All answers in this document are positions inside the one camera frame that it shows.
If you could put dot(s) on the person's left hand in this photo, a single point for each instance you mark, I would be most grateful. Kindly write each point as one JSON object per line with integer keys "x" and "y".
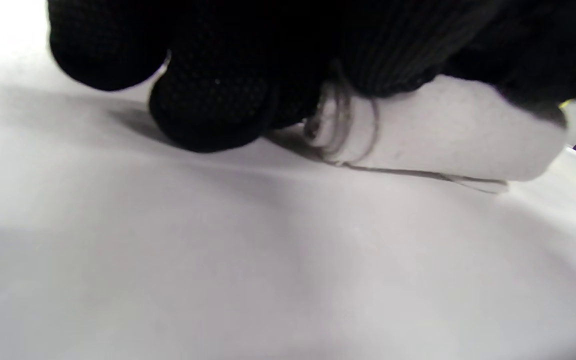
{"x": 318, "y": 35}

